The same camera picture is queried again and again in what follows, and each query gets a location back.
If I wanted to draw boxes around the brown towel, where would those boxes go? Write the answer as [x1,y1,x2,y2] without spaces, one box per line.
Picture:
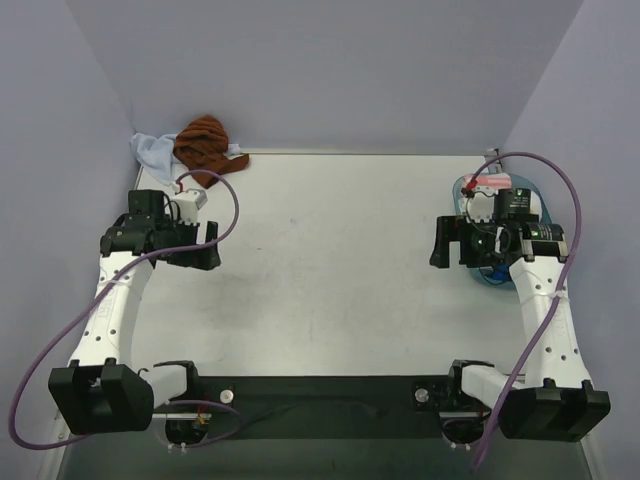
[173,115,250,176]

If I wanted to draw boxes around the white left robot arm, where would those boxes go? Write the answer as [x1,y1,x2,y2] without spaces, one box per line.
[48,189,221,435]

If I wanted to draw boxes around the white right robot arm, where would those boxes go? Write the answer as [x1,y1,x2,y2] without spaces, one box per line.
[429,187,611,442]

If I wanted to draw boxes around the blue plastic tray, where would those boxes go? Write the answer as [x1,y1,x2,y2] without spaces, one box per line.
[470,173,551,290]

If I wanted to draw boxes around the pink striped rolled towel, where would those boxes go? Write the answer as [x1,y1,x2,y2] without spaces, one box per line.
[473,173,512,191]

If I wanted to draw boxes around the white rolled towel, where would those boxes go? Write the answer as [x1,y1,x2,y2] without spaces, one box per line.
[530,191,544,219]

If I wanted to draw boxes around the light blue towel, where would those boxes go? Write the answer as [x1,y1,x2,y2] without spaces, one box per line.
[130,132,242,188]

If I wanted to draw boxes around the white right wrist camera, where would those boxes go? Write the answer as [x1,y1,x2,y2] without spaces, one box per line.
[460,186,498,223]

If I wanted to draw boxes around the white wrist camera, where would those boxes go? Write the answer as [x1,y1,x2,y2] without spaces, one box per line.
[460,186,498,223]
[170,189,207,225]

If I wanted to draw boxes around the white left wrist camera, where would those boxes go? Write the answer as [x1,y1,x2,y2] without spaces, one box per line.
[170,189,207,225]

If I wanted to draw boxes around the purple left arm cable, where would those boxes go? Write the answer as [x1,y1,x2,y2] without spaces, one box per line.
[8,169,242,450]

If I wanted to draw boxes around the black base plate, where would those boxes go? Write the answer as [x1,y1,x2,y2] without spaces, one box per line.
[149,374,506,442]

